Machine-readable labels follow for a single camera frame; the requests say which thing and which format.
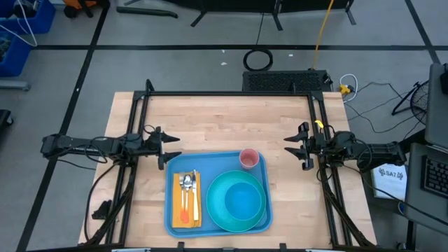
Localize white printed paper sheet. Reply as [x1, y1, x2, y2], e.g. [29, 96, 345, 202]
[370, 163, 409, 202]

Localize teal bowl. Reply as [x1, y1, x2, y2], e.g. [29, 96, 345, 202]
[205, 170, 267, 233]

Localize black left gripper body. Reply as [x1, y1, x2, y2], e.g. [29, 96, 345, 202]
[141, 125, 167, 172]

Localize orange black device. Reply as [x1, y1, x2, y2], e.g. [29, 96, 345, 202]
[62, 0, 111, 19]

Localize blue plastic bowl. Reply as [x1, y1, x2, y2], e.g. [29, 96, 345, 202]
[224, 181, 262, 221]

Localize yellow cable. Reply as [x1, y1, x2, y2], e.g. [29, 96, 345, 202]
[311, 0, 335, 71]

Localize black keyboard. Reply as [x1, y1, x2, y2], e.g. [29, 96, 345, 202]
[421, 155, 448, 200]

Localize black perforated computer case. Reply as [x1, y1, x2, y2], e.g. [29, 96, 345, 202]
[241, 69, 332, 93]

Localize black bracket block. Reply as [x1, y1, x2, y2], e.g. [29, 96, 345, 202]
[91, 199, 113, 221]

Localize grey laptop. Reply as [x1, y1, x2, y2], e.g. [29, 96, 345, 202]
[425, 62, 448, 150]

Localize coiled black cable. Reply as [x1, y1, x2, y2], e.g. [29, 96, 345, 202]
[243, 12, 274, 72]

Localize yellow cloth napkin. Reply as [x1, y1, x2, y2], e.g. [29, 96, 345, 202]
[171, 171, 203, 229]

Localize black tube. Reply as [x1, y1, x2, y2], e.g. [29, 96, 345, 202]
[116, 6, 179, 19]

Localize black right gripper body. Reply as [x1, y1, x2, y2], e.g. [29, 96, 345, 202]
[300, 121, 354, 172]

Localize black wire fan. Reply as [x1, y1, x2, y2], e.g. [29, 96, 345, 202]
[391, 79, 431, 125]

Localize grey desk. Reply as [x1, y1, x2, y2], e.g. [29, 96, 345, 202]
[404, 141, 448, 225]

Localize grey metal bar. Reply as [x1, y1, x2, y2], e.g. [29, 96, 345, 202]
[0, 80, 31, 92]

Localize yellow-handled knife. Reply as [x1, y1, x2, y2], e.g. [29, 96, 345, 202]
[191, 169, 200, 222]

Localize black partition panel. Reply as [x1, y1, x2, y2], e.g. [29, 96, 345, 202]
[164, 0, 358, 32]

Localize black floor cables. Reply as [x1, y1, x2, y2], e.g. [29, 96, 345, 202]
[344, 80, 421, 134]

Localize light blue plastic tray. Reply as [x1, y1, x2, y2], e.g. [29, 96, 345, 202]
[163, 150, 274, 239]

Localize black metal table frame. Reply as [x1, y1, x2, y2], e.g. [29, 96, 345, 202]
[83, 78, 377, 252]

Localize pink plastic cup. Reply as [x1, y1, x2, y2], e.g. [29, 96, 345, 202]
[239, 148, 260, 171]

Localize blue storage bin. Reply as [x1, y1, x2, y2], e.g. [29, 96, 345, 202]
[0, 30, 32, 78]
[0, 0, 57, 35]

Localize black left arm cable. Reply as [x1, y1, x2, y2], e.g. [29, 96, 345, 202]
[55, 159, 118, 242]

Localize white cable loop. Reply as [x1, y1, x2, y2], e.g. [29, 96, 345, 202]
[338, 73, 360, 103]

